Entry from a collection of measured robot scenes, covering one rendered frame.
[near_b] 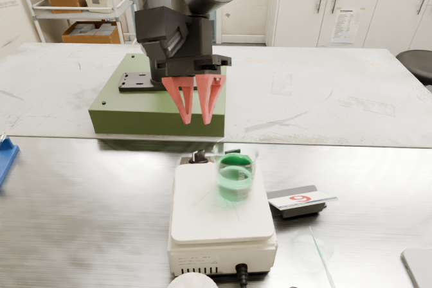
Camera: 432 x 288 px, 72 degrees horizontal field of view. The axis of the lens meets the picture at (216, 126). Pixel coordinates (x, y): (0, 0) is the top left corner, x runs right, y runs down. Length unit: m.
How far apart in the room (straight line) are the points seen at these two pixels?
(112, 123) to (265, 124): 0.32
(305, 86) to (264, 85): 0.11
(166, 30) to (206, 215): 0.22
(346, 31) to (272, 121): 2.34
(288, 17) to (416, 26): 1.11
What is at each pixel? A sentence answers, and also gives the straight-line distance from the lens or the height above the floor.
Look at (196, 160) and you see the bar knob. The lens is 0.47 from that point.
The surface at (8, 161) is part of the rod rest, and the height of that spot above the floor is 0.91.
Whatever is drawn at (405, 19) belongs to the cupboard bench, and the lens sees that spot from 3.11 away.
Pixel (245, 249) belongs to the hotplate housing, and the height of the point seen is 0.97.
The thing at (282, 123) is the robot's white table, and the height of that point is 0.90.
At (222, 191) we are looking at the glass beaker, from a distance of 0.36.
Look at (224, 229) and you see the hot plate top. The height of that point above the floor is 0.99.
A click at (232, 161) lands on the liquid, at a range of 0.37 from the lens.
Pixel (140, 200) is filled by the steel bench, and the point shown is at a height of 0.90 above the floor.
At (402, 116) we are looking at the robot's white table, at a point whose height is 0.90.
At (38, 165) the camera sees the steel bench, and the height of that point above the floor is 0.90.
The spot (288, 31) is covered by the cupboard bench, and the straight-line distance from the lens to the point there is 2.82.
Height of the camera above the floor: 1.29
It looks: 38 degrees down
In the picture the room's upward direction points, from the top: straight up
